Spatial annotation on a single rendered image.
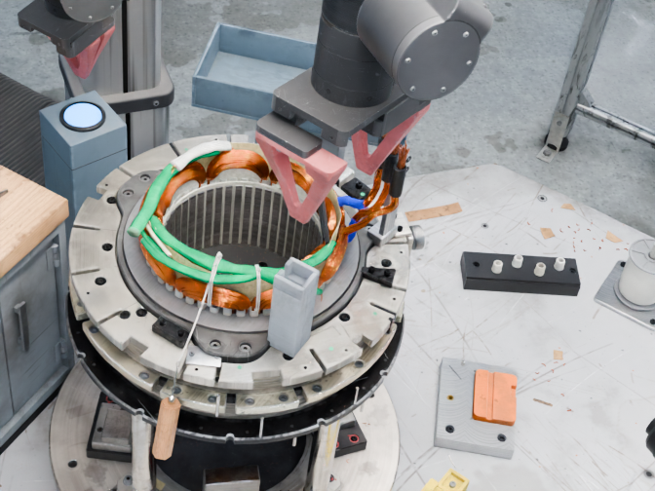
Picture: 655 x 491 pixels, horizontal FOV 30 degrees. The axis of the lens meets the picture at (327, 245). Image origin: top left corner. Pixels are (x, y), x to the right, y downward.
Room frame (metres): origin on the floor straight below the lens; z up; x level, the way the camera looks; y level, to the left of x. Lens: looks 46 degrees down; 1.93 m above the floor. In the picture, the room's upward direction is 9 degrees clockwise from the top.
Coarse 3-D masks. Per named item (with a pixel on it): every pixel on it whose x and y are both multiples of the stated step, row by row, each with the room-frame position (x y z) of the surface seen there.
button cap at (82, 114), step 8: (80, 104) 1.02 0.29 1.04; (88, 104) 1.02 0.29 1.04; (64, 112) 1.01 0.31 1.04; (72, 112) 1.01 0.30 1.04; (80, 112) 1.01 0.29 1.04; (88, 112) 1.01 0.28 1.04; (96, 112) 1.01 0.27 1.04; (72, 120) 0.99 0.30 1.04; (80, 120) 1.00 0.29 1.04; (88, 120) 1.00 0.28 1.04; (96, 120) 1.00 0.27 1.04
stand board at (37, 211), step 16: (0, 176) 0.86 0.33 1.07; (16, 176) 0.87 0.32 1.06; (16, 192) 0.85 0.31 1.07; (32, 192) 0.85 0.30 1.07; (48, 192) 0.85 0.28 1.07; (0, 208) 0.82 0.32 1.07; (16, 208) 0.82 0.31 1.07; (32, 208) 0.83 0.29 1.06; (48, 208) 0.83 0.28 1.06; (64, 208) 0.84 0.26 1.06; (0, 224) 0.80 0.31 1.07; (16, 224) 0.80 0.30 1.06; (32, 224) 0.81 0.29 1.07; (48, 224) 0.82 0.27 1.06; (0, 240) 0.78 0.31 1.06; (16, 240) 0.78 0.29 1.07; (32, 240) 0.80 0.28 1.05; (0, 256) 0.76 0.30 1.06; (16, 256) 0.77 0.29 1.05; (0, 272) 0.75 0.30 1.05
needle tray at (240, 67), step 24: (216, 24) 1.17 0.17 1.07; (216, 48) 1.16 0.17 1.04; (240, 48) 1.17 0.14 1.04; (264, 48) 1.17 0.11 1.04; (288, 48) 1.16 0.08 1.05; (312, 48) 1.16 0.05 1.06; (216, 72) 1.13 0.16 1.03; (240, 72) 1.14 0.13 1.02; (264, 72) 1.14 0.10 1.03; (288, 72) 1.15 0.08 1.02; (192, 96) 1.07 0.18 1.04; (216, 96) 1.06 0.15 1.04; (240, 96) 1.06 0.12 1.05; (264, 96) 1.06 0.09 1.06
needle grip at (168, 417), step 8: (176, 400) 0.63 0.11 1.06; (160, 408) 0.62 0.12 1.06; (168, 408) 0.62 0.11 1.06; (176, 408) 0.62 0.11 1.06; (160, 416) 0.62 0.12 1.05; (168, 416) 0.62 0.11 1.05; (176, 416) 0.62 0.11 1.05; (160, 424) 0.61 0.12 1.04; (168, 424) 0.61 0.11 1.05; (176, 424) 0.62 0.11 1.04; (160, 432) 0.61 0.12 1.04; (168, 432) 0.61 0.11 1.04; (160, 440) 0.61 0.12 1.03; (168, 440) 0.61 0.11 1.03; (160, 448) 0.61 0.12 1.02; (168, 448) 0.61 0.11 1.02; (160, 456) 0.60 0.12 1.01; (168, 456) 0.61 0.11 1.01
